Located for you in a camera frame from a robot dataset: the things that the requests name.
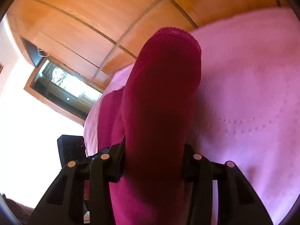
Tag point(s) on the wooden framed window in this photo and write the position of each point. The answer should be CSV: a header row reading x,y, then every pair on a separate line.
x,y
63,90

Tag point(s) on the dark red cloth garment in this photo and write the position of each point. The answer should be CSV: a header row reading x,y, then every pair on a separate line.
x,y
152,113

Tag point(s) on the pink bed sheet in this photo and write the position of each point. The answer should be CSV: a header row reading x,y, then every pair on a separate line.
x,y
247,103

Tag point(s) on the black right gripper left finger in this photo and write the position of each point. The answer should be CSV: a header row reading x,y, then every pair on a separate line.
x,y
63,202

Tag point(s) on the orange wooden wardrobe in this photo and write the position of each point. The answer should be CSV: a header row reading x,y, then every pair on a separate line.
x,y
96,38

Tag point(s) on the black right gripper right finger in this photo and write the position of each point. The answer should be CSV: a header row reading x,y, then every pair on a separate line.
x,y
238,203

